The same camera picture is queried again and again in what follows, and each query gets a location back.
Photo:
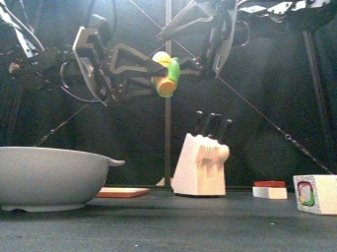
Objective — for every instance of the yellow green toy corn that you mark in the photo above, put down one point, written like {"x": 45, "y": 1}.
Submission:
{"x": 169, "y": 77}

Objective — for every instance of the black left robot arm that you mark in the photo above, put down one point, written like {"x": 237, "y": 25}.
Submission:
{"x": 26, "y": 55}

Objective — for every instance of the white toy knife block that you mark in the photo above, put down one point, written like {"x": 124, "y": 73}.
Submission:
{"x": 200, "y": 167}

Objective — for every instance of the red and white block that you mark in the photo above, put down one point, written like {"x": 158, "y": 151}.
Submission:
{"x": 269, "y": 189}

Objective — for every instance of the white box with coloured print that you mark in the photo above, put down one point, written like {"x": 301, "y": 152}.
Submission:
{"x": 316, "y": 194}

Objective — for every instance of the vertical frame pole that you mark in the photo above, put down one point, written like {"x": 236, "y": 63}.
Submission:
{"x": 168, "y": 131}

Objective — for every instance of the slanted frame pole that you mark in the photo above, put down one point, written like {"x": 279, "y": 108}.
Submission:
{"x": 318, "y": 92}

